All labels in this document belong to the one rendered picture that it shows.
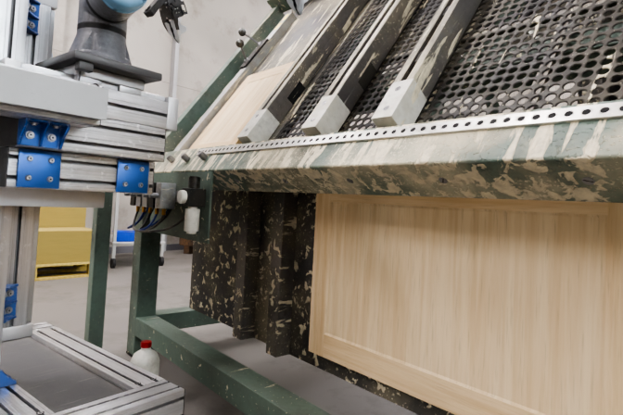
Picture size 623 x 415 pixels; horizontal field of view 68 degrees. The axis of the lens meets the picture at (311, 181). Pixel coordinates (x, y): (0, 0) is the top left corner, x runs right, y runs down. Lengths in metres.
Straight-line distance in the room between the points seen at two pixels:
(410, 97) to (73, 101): 0.73
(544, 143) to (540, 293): 0.37
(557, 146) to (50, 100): 0.93
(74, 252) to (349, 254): 3.19
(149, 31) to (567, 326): 5.82
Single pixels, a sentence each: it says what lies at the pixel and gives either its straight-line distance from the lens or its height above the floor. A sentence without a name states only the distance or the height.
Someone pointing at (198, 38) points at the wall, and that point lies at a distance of 6.75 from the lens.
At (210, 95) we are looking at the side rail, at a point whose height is 1.22.
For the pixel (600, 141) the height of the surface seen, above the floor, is 0.84.
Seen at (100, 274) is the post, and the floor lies 0.38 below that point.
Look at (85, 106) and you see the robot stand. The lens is 1.09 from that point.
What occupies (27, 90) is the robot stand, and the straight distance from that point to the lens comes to 1.05.
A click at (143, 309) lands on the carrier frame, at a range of 2.24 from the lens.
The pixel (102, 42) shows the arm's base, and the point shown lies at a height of 1.09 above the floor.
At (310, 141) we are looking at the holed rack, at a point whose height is 0.89.
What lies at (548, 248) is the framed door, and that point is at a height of 0.66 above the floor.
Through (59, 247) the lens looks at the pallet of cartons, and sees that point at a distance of 4.25.
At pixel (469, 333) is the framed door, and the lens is 1.17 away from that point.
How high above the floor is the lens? 0.73
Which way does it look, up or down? 2 degrees up
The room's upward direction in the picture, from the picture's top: 3 degrees clockwise
